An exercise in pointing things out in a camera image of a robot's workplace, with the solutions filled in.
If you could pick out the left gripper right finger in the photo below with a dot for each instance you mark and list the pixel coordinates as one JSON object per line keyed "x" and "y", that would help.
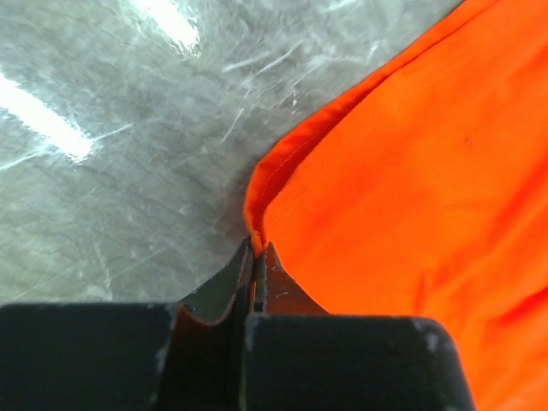
{"x": 297, "y": 356}

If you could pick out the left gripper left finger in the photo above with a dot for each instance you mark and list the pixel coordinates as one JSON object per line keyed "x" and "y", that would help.
{"x": 161, "y": 355}

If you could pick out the orange t shirt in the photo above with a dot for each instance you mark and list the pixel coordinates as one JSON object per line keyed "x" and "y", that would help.
{"x": 423, "y": 191}

